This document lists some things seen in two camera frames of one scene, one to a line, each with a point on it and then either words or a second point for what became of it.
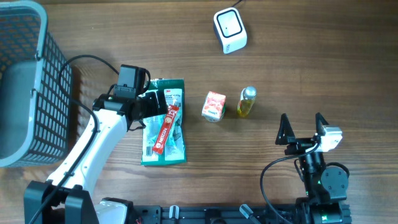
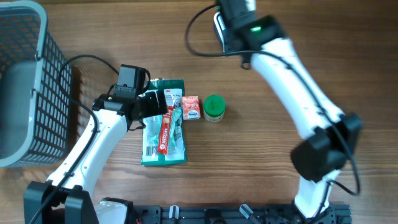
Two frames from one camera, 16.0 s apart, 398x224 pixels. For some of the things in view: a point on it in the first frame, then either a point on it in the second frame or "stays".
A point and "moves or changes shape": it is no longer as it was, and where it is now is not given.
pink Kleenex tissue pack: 214,106 → 191,107
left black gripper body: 149,104 stays
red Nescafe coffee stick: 172,112 moves or changes shape
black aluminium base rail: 211,214 stays
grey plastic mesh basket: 36,87 stays
